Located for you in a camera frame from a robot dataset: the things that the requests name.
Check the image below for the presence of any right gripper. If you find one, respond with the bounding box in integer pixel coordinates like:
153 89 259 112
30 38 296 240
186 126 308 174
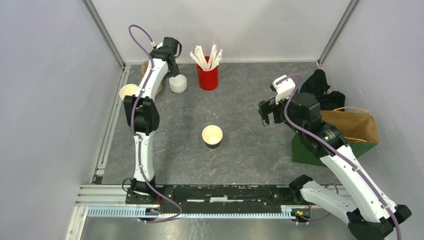
258 91 306 136

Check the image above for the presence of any black paper coffee cup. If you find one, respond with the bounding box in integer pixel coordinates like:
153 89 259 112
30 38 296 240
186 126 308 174
201 125 223 150

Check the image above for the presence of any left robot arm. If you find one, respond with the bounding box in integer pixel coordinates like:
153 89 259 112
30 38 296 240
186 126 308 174
123 37 182 204

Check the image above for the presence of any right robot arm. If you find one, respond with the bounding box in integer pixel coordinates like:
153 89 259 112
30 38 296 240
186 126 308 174
258 92 412 240

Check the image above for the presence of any stack of white lids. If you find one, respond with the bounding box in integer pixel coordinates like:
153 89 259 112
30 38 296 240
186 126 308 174
169 74 187 94

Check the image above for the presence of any brown cardboard cup carrier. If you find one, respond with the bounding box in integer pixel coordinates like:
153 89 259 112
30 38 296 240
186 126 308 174
140 60 163 96

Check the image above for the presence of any red straw holder cup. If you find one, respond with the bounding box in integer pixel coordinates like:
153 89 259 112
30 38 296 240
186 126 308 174
196 64 219 91

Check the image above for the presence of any bundle of wrapped straws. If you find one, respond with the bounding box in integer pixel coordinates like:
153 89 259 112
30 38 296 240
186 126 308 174
189 44 223 72

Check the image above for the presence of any black cloth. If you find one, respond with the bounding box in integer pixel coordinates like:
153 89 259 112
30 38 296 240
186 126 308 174
300 69 346 111

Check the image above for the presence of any stack of paper cups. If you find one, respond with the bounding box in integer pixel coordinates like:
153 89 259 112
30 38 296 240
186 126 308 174
119 84 139 101

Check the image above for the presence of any green box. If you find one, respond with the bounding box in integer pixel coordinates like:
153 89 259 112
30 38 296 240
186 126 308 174
291 135 378 167

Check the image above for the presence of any brown paper bag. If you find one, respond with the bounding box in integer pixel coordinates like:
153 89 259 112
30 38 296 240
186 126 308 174
321 106 380 144

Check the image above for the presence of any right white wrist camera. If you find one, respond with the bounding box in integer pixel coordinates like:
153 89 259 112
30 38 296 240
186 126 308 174
270 75 296 105

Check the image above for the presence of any white cable duct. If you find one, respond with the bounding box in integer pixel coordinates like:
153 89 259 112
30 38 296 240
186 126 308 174
87 206 295 220

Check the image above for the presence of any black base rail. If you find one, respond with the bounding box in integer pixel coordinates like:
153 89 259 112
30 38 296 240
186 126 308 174
125 184 302 215

